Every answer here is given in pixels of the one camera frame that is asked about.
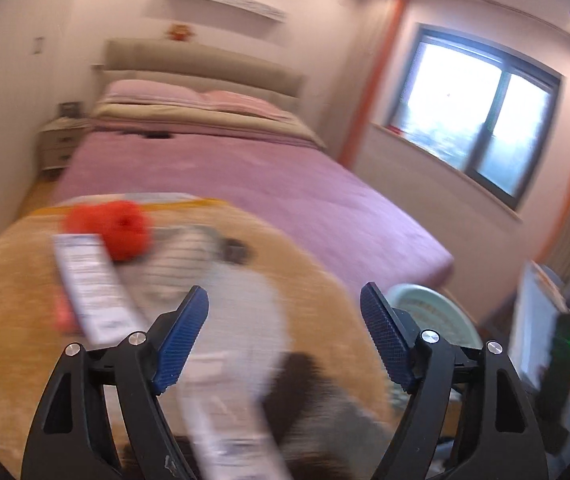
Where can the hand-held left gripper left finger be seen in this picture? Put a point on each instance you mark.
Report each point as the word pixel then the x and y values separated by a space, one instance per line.
pixel 182 340

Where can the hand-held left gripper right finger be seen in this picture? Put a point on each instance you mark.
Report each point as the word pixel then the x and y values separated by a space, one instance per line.
pixel 382 337

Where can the teal plastic basket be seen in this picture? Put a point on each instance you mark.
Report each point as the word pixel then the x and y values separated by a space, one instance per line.
pixel 430 305

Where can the white and grey box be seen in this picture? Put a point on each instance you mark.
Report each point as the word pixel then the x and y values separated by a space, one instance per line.
pixel 230 420

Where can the long white tissue pack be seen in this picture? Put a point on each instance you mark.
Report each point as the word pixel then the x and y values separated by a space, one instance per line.
pixel 95 290

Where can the pink tissue packet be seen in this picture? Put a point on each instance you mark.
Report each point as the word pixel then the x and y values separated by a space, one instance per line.
pixel 65 315

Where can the white storage box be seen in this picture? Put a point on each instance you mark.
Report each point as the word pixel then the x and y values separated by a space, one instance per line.
pixel 530 320

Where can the polka dot cloth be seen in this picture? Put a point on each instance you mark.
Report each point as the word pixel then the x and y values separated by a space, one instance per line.
pixel 175 260

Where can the bed with pink cover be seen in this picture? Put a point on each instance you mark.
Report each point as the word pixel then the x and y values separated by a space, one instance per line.
pixel 265 185

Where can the yellow fleece blanket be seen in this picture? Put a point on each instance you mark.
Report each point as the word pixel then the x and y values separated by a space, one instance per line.
pixel 15 285

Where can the small red windowsill object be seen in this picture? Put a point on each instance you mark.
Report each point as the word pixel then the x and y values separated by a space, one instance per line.
pixel 395 128

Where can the folded beige quilt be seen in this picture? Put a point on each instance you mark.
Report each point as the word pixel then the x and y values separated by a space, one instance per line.
pixel 215 124

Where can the beige nightstand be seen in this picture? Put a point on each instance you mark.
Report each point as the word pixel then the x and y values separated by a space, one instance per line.
pixel 62 142

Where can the dark framed window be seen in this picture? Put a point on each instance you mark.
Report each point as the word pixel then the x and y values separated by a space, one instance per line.
pixel 465 110

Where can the pink pillow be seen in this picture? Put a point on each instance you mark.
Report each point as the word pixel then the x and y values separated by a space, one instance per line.
pixel 245 105

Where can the purple pillow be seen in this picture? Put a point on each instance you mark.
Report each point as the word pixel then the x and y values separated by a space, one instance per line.
pixel 150 92

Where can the beige padded bed headboard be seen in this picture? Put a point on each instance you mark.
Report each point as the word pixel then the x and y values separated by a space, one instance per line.
pixel 190 60

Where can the orange plush toy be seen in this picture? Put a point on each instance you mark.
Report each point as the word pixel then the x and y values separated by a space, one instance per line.
pixel 180 33

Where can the small dark desk frame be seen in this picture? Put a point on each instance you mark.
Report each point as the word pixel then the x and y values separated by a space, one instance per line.
pixel 69 109

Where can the white wall plate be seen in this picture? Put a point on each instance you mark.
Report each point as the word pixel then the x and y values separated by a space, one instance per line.
pixel 39 46

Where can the white wall shelf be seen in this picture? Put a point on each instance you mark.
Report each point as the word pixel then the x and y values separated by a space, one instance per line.
pixel 225 0

